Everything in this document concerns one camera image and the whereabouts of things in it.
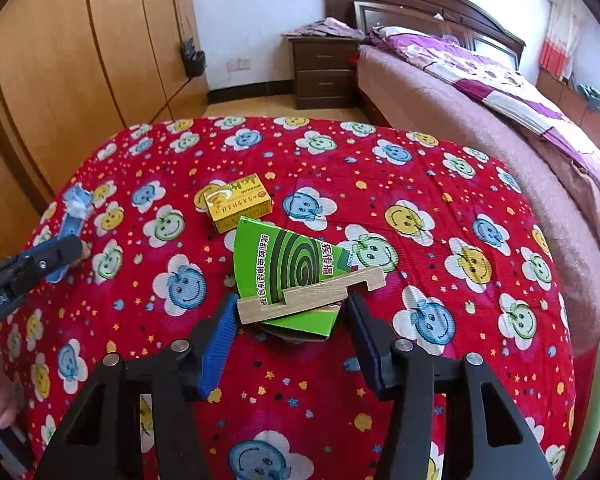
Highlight light wooden wardrobe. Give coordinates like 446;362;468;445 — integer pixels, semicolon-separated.
0;0;208;261

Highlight bed with pink sheet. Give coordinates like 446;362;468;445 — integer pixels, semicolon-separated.
356;42;600;356

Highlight red smiley printed cloth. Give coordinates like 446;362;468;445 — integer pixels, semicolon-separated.
0;116;578;480

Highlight black hanging bag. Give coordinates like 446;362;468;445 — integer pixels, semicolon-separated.
181;37;207;78

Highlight wooden window cabinet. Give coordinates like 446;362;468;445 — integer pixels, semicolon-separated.
536;67;600;133

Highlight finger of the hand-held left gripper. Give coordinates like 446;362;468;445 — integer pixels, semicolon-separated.
11;234;84;287

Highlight dark wooden headboard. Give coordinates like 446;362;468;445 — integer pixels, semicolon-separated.
321;0;526;68

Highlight red and white curtain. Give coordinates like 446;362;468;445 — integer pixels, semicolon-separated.
539;0;578;81

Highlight wooden phone stand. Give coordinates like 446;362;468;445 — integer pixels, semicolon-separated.
236;268;385;324

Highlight striped cloth pile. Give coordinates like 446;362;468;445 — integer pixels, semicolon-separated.
281;16;368;42

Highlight blue plastic wrapper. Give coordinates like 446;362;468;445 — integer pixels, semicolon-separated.
45;184;95;283

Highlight green cardboard box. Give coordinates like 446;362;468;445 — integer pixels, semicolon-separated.
232;216;353;343

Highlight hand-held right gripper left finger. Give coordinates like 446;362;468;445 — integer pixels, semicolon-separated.
32;294;238;480

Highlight dark wooden nightstand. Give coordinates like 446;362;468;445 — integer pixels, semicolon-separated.
287;35;366;110

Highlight yellow cardboard box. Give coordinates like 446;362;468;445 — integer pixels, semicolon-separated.
202;174;273;234

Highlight dark clothes pile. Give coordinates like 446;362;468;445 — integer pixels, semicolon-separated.
577;82;600;121

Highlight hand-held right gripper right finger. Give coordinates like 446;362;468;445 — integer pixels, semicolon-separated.
347;292;556;480

